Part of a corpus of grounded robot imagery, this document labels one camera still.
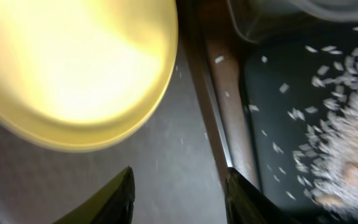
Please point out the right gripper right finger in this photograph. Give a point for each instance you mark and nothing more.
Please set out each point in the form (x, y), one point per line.
(245, 204)

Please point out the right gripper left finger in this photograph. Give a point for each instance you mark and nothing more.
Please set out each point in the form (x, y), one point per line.
(112, 204)

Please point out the yellow round plate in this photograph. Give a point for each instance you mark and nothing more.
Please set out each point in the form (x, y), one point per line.
(81, 76)

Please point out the pile of rice waste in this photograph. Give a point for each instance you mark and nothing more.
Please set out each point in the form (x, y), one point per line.
(331, 153)

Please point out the clear plastic bin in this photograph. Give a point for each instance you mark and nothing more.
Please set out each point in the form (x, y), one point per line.
(256, 20)

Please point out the black waste tray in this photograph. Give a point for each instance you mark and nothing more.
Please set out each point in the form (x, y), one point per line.
(280, 102)

